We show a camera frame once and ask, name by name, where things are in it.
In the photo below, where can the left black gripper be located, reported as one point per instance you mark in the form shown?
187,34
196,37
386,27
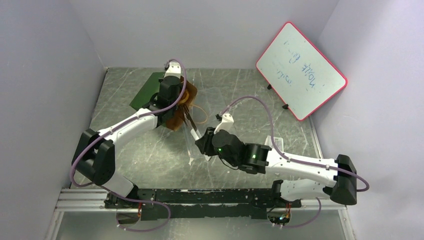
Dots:
161,79

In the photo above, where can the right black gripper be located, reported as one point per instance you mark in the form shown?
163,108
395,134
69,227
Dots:
204,142

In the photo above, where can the green paper bag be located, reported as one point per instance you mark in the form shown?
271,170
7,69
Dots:
152,86

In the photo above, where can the long metal tweezers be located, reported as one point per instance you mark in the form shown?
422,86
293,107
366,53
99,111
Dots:
191,134

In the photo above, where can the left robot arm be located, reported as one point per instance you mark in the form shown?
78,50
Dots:
94,160

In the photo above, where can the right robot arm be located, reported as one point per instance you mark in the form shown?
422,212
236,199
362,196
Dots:
319,177

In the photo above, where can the white printed card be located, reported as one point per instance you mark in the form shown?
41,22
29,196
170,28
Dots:
279,142

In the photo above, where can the red framed whiteboard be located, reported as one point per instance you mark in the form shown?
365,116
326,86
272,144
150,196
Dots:
298,72

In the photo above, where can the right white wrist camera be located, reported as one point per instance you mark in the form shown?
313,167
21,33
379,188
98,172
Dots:
226,121

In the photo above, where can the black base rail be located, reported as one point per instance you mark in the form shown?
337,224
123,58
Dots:
163,203

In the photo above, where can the aluminium frame rail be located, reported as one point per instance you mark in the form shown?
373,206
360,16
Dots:
92,201

